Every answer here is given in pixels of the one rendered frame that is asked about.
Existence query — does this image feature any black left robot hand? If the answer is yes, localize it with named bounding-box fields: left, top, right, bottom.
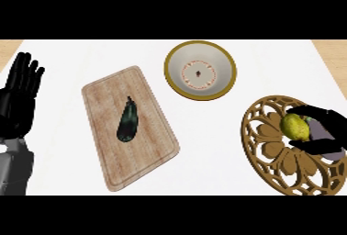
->
left=0, top=51, right=45, bottom=140

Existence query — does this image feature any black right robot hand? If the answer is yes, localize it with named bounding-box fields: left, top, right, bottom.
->
left=284, top=105, right=347, bottom=156

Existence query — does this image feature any yellow-green pear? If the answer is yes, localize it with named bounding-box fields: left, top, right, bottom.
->
left=278, top=113, right=311, bottom=142

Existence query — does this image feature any brown openwork round placemat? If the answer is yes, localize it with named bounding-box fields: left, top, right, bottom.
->
left=238, top=95, right=347, bottom=196

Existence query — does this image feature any white bowl with gold rim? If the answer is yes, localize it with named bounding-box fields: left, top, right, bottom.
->
left=162, top=39, right=238, bottom=101

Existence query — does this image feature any dark eggplant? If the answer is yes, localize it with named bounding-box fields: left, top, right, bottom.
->
left=114, top=95, right=140, bottom=143

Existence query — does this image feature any wooden cutting board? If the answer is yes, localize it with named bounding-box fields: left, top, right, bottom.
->
left=79, top=65, right=181, bottom=193

